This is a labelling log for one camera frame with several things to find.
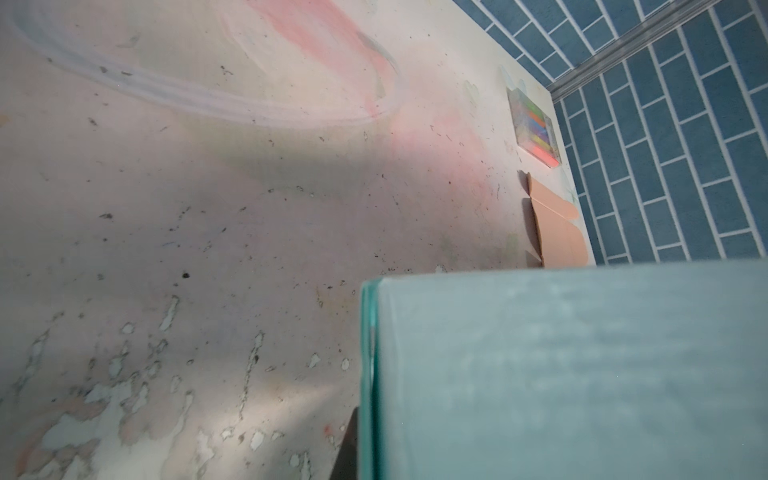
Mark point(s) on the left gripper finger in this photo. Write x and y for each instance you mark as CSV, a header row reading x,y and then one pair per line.
x,y
345,466

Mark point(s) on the light blue paper box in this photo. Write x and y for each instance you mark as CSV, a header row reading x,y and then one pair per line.
x,y
652,371

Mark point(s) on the pink flat paper box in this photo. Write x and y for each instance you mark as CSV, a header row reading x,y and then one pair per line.
x,y
562,243

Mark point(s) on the pack of coloured markers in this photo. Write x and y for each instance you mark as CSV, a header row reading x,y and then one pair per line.
x,y
533,129

